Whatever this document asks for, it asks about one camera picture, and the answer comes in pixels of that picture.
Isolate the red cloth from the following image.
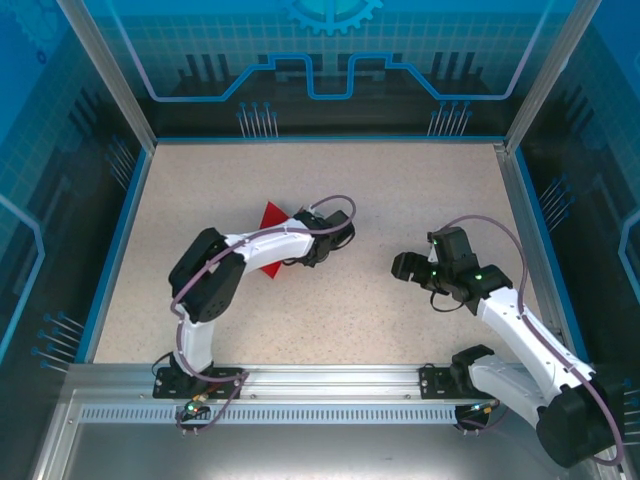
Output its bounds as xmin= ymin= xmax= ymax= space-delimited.
xmin=257 ymin=200 xmax=295 ymax=280

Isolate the steel sheet tray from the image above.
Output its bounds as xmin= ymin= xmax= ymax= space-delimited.
xmin=29 ymin=389 xmax=631 ymax=480

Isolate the blue table edge strip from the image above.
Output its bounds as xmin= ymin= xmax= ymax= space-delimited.
xmin=510 ymin=147 xmax=592 ymax=364
xmin=149 ymin=134 xmax=507 ymax=147
xmin=73 ymin=147 xmax=154 ymax=364

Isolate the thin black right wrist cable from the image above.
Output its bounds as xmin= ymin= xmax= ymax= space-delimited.
xmin=429 ymin=292 xmax=466 ymax=314

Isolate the aluminium side rail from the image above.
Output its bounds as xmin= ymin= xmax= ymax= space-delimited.
xmin=493 ymin=142 xmax=574 ymax=364

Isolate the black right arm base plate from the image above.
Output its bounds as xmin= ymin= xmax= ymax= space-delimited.
xmin=418 ymin=364 xmax=512 ymax=401

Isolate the aluminium mounting rail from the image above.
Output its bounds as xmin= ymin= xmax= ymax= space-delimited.
xmin=64 ymin=363 xmax=601 ymax=401

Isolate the slotted aluminium cable duct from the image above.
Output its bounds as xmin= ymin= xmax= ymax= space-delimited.
xmin=77 ymin=405 xmax=599 ymax=425

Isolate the aluminium frame post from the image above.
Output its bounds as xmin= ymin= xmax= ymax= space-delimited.
xmin=55 ymin=0 xmax=157 ymax=151
xmin=503 ymin=0 xmax=601 ymax=152

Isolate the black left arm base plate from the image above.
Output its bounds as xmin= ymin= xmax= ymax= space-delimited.
xmin=152 ymin=365 xmax=247 ymax=401

